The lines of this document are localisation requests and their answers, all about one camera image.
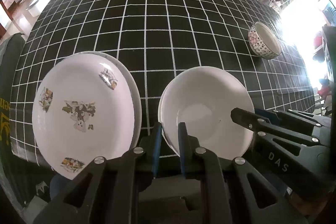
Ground plain white plate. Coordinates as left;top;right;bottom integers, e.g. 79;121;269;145
84;50;143;151

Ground small floral patterned bowl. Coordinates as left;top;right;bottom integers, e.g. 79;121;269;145
248;22;282;60

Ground white plate cartoon pictures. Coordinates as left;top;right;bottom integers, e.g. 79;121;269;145
32;53;135;180

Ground white bowl pink pattern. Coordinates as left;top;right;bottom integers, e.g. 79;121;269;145
158;67;255;160

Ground black white grid tablecloth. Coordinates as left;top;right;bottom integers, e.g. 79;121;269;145
10;0;313;165

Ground white plastic bucket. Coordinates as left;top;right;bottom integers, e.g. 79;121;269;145
27;0;50;17

